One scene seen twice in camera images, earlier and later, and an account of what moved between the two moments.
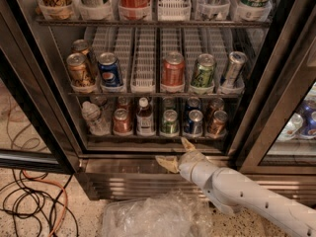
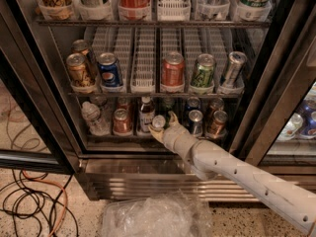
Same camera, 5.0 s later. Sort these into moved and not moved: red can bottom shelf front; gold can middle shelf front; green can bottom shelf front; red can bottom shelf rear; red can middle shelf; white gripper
Moved: green can bottom shelf front; white gripper
Not moved: red can bottom shelf front; gold can middle shelf front; red can middle shelf; red can bottom shelf rear
